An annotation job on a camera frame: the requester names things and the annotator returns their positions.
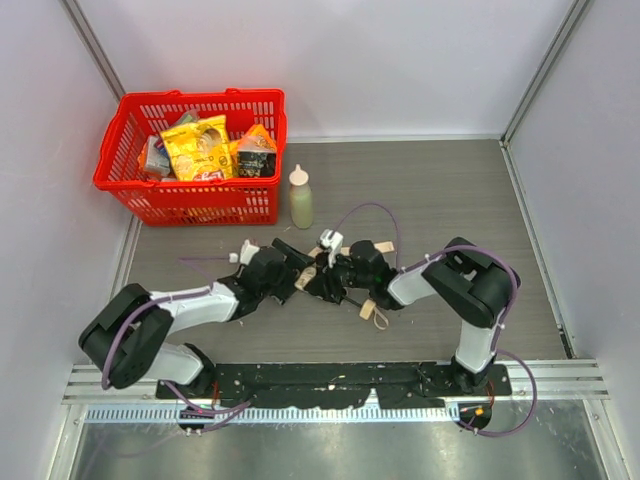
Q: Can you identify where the right wall corner profile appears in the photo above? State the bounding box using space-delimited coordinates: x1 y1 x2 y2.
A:
500 0 593 148

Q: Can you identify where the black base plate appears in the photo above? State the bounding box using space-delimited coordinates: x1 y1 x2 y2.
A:
156 362 512 410

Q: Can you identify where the cream folding umbrella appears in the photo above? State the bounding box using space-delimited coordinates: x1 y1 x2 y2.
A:
295 240 398 331

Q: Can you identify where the grey box in basket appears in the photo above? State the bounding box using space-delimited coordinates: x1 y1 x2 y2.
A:
138 135 172 179

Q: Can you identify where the yellow snack bag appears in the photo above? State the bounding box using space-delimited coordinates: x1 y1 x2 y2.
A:
160 115 237 182

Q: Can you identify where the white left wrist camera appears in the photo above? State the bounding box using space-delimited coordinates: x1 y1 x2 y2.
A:
228 239 260 266

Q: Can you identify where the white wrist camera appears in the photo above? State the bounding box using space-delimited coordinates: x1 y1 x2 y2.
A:
228 239 260 266
318 229 344 268

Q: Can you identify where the orange snack bag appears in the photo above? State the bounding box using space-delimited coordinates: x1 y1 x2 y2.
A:
229 124 277 155

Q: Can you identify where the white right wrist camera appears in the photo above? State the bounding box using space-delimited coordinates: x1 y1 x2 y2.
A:
318 229 344 268

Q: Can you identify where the grey slotted cable duct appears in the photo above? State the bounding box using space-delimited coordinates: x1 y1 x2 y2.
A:
85 402 459 425

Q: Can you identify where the black snack packet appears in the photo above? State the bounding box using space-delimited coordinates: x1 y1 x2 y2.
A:
236 148 276 178

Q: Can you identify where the clear plastic bottle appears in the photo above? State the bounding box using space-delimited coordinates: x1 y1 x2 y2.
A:
289 164 313 229

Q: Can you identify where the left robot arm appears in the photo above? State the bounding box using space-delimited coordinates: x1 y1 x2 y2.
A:
78 239 314 398

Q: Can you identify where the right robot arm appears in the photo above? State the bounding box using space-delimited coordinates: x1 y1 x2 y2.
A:
296 237 521 394

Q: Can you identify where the red plastic shopping basket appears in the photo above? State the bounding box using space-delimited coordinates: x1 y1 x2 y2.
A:
93 88 287 226

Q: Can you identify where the grey wall corner profile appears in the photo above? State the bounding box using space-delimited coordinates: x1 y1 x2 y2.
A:
60 0 126 100

